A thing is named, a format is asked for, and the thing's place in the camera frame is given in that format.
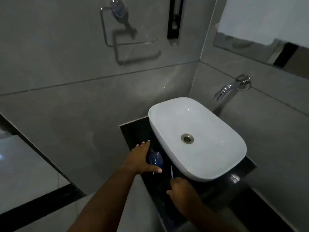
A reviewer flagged white ceramic sink basin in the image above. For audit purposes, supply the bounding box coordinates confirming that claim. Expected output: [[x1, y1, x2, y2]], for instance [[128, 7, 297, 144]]
[[148, 97, 247, 183]]

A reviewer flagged black wall fixture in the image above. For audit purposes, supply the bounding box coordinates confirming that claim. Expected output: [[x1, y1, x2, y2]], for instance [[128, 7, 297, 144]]
[[167, 0, 185, 40]]

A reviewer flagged chrome wall faucet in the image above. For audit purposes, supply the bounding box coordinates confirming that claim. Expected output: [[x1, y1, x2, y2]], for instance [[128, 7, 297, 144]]
[[214, 74, 252, 102]]

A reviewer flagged person's right hand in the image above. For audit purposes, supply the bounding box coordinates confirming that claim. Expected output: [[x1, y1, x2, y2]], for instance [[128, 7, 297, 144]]
[[167, 177, 204, 217]]

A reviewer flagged person's left forearm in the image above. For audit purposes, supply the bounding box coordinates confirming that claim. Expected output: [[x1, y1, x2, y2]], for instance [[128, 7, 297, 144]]
[[67, 167, 136, 232]]

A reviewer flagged person's left hand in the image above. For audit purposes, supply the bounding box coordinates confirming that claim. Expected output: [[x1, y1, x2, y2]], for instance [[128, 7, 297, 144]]
[[122, 140, 163, 176]]

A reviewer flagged wall mirror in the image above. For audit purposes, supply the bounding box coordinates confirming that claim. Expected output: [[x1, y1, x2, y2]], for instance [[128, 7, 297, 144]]
[[213, 0, 309, 80]]

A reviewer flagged blue transparent bottle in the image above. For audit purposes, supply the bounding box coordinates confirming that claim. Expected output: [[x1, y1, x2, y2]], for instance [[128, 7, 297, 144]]
[[148, 149, 165, 175]]

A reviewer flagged chrome towel ring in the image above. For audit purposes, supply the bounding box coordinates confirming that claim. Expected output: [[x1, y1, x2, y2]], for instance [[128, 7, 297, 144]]
[[100, 0, 157, 48]]

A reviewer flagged person's right forearm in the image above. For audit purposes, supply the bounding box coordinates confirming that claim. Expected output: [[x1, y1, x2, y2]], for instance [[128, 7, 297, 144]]
[[186, 203, 242, 232]]

